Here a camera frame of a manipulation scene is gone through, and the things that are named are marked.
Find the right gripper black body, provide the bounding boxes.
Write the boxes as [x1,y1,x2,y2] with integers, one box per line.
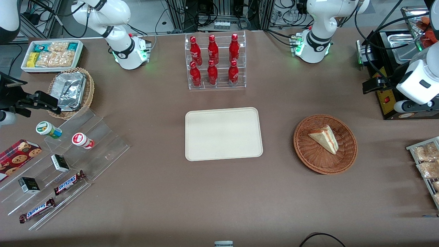
[0,71,28,111]

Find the triangle sandwich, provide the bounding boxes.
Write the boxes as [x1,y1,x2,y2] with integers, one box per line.
[308,125,339,155]

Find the tan wicker basket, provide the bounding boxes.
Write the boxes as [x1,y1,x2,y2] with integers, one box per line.
[47,67,95,120]

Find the brown round wicker basket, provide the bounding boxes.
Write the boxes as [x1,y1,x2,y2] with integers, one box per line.
[293,114,358,175]

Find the cream plastic tray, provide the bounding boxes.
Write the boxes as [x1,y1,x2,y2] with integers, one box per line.
[185,107,263,162]

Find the black food warmer cabinet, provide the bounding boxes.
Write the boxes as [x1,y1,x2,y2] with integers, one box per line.
[356,6,439,120]

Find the silver foil container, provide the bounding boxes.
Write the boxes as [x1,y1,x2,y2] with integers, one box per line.
[54,72,87,112]

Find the green lid cup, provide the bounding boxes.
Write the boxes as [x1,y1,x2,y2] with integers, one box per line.
[36,121,63,139]

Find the clear cracker bag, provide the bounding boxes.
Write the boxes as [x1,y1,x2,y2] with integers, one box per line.
[36,51,62,68]
[48,42,69,53]
[59,51,76,67]

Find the red lid cup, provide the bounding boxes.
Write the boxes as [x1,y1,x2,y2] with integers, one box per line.
[72,132,95,150]

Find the white snack bin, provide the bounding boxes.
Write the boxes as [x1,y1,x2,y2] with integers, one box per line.
[21,40,84,74]

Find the small dark box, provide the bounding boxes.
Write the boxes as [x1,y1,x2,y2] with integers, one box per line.
[51,154,70,173]
[18,177,40,194]

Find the red cookie box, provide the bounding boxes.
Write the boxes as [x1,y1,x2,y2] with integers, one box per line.
[0,139,42,182]

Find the clear acrylic stepped stand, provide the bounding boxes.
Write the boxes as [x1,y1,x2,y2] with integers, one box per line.
[0,108,130,231]

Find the Snickers bar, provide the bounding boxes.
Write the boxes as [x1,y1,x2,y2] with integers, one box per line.
[19,198,56,224]
[54,170,86,196]

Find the red cola bottle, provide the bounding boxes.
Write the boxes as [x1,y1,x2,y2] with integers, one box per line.
[228,60,239,86]
[207,34,219,65]
[190,61,202,88]
[207,60,218,86]
[229,33,240,63]
[190,36,203,66]

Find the clear acrylic bottle rack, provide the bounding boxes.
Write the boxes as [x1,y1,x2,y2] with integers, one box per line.
[185,31,247,90]

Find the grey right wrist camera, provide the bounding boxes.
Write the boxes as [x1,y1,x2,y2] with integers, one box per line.
[0,111,16,126]

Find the grey wire rack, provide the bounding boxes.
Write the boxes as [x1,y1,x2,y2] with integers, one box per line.
[406,137,439,210]

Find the black table cable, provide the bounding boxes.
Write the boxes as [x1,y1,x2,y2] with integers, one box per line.
[298,232,347,247]

